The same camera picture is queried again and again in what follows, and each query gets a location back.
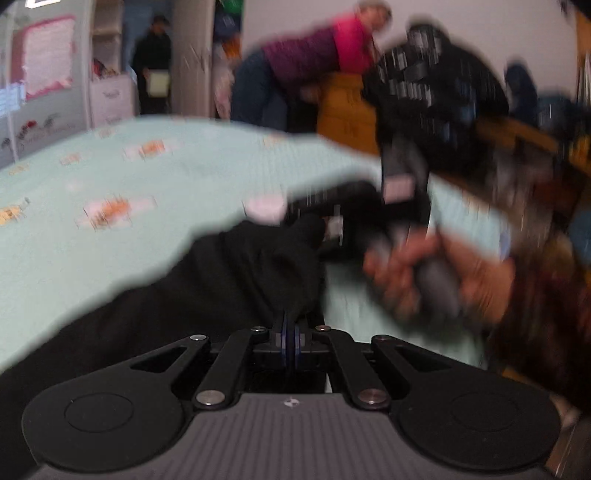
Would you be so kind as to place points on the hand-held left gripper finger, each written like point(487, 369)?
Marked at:
point(295, 344)
point(285, 341)

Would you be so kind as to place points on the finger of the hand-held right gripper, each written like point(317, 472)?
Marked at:
point(355, 240)
point(341, 196)

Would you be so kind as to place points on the black long-sleeved shirt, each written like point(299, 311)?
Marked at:
point(207, 286)

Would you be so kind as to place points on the person's right hand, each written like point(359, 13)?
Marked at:
point(480, 286)

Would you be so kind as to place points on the wooden cabinet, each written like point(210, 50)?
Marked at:
point(344, 115)

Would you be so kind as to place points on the white shelf unit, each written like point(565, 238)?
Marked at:
point(111, 92)

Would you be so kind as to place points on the pink-framed poster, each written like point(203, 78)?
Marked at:
point(46, 55)

